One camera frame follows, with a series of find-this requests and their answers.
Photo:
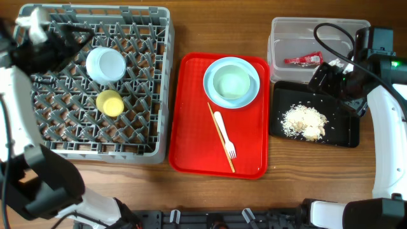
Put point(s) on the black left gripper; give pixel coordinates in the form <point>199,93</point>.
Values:
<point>65,51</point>

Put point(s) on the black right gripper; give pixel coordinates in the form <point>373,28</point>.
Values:
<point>327,86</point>

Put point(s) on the white napkin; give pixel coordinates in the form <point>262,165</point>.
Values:
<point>343,65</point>

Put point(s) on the small light blue bowl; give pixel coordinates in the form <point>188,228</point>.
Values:
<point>105,65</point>

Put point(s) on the red sauce packet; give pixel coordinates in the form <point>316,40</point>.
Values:
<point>311,59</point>

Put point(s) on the yellow cup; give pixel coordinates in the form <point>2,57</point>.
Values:
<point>110,103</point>

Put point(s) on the light green bowl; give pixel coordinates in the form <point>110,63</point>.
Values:
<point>231,82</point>

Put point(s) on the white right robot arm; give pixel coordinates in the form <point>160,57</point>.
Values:
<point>383,84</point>

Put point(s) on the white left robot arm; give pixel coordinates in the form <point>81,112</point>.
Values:
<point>35,181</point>

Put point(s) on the black food waste tray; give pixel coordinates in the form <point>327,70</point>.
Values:
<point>342,129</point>

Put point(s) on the grey plastic dishwasher rack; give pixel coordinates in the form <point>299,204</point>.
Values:
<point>64,102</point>

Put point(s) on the pile of rice scraps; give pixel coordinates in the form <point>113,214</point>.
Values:
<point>304,122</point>

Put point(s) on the clear plastic bin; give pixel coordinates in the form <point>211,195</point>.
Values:
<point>293,37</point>

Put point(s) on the light blue plate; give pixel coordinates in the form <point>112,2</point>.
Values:
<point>227,103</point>

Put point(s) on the red plastic tray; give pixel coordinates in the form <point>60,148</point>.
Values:
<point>195,145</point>

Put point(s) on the white plastic fork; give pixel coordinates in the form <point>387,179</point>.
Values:
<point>230,148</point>

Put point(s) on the wooden chopstick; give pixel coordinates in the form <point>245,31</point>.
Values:
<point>221,138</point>

